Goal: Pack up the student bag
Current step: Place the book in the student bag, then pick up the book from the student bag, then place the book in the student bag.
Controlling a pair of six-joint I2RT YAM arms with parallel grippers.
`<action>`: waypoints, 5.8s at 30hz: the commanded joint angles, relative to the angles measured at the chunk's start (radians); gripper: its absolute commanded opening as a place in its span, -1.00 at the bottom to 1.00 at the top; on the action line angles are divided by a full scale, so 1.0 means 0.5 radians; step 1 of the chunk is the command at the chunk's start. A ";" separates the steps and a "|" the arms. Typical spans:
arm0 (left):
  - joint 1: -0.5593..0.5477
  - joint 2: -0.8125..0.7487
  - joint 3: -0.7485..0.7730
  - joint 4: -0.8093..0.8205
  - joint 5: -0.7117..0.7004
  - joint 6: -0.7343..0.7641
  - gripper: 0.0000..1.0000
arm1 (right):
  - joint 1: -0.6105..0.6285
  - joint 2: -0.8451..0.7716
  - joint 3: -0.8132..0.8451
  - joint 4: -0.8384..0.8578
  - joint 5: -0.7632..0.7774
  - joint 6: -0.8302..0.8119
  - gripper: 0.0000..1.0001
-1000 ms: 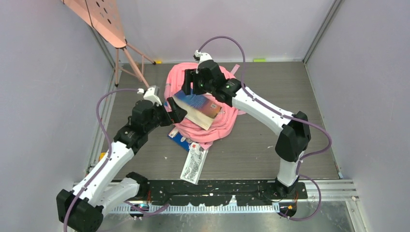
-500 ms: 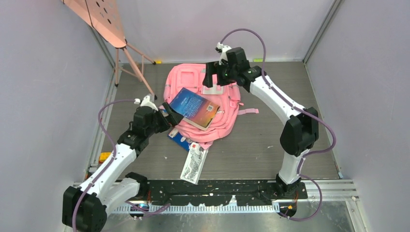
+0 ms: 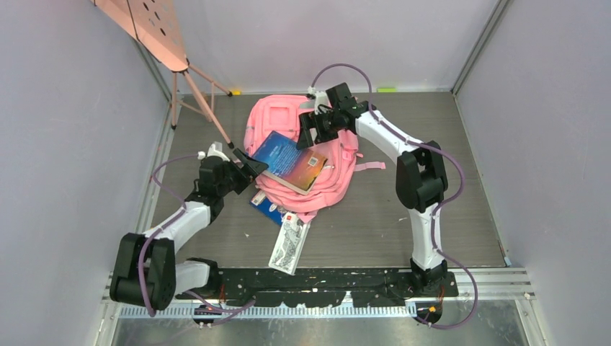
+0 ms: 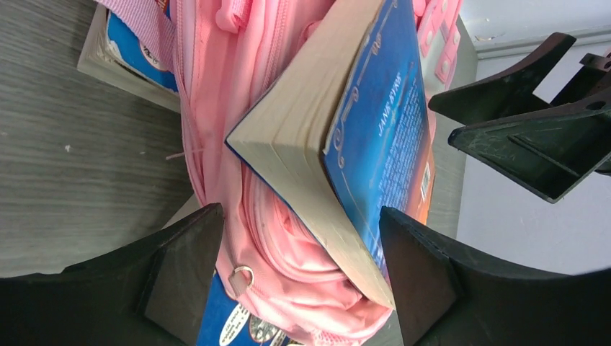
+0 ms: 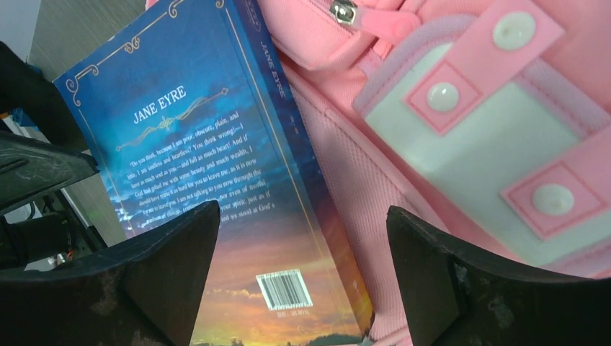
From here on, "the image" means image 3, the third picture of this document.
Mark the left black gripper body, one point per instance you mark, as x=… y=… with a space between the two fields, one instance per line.
x=235 y=179

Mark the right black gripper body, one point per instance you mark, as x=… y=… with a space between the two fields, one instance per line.
x=327 y=125

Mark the blue orange paperback book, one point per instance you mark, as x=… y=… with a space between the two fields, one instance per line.
x=296 y=169

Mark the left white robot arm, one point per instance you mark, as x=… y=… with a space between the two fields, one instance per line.
x=146 y=273

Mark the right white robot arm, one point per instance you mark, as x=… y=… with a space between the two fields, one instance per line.
x=421 y=179

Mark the clear plastic stationery pack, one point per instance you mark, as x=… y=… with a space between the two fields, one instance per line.
x=289 y=244

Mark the dark blue activity booklet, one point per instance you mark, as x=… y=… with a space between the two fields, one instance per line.
x=274 y=212

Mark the pink tripod stand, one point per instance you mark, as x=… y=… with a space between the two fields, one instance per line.
x=154 y=25

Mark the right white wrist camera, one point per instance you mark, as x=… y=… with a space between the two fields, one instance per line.
x=314 y=100

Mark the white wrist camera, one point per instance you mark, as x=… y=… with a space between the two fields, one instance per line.
x=216 y=150
x=314 y=100

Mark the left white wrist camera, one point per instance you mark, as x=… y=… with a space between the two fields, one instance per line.
x=216 y=150

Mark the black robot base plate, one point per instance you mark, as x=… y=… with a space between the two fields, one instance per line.
x=323 y=287

